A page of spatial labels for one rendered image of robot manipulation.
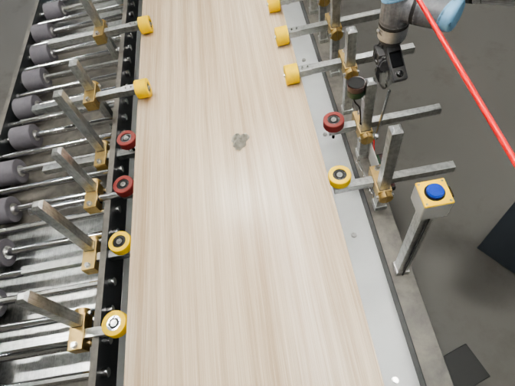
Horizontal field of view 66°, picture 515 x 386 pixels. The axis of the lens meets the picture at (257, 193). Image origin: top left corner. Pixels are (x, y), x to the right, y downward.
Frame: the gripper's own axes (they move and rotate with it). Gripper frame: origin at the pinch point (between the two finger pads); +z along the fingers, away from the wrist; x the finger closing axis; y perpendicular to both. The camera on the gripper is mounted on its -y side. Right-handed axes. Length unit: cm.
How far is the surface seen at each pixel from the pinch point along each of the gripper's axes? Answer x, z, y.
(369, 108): 7.9, 1.2, -7.2
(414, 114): -11.9, 14.7, -3.0
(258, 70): 44, 11, 34
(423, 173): -7.3, 17.4, -28.0
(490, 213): -66, 101, -12
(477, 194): -65, 101, 1
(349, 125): 12.7, 14.6, -2.1
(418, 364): 12, 31, -87
